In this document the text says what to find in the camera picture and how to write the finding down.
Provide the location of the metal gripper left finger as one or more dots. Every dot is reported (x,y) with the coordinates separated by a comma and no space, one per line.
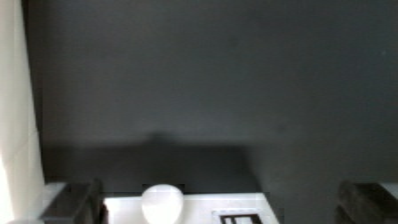
(77,206)

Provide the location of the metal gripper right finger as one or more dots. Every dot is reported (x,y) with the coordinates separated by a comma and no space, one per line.
(367,203)

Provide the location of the white front drawer tray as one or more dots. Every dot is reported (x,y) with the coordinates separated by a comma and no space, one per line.
(205,207)

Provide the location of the white drawer cabinet box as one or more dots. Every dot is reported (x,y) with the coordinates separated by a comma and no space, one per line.
(22,179)

